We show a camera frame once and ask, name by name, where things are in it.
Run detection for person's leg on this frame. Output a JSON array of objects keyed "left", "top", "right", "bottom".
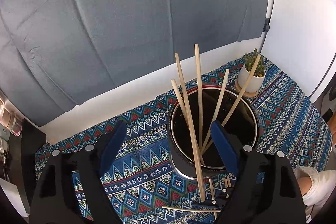
[{"left": 297, "top": 175, "right": 314, "bottom": 197}]

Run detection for black cylindrical chopstick holder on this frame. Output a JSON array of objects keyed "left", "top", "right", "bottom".
[{"left": 167, "top": 85, "right": 259, "bottom": 180}]

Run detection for grey cloth backdrop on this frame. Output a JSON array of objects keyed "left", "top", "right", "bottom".
[{"left": 0, "top": 0, "right": 272, "bottom": 127}]

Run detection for blue patterned tablecloth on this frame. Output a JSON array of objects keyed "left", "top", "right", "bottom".
[{"left": 34, "top": 55, "right": 334, "bottom": 224}]

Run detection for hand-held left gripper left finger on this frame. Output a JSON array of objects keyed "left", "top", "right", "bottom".
[{"left": 28, "top": 121, "right": 128, "bottom": 224}]

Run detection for succulent in white pot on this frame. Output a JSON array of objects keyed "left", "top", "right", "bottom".
[{"left": 237, "top": 48, "right": 266, "bottom": 93}]

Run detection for white foam board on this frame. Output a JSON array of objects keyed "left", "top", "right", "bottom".
[{"left": 259, "top": 0, "right": 336, "bottom": 111}]

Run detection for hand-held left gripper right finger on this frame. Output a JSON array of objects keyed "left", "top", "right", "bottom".
[{"left": 210, "top": 120, "right": 307, "bottom": 224}]

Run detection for white shorts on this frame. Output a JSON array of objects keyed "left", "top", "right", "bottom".
[{"left": 294, "top": 165, "right": 336, "bottom": 207}]

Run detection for black shelf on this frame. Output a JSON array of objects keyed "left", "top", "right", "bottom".
[{"left": 20, "top": 118, "right": 48, "bottom": 182}]

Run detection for pink jar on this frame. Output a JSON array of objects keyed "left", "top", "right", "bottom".
[{"left": 0, "top": 106, "right": 23, "bottom": 136}]

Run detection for round wooden coaster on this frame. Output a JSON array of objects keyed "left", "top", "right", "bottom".
[{"left": 234, "top": 80, "right": 259, "bottom": 97}]

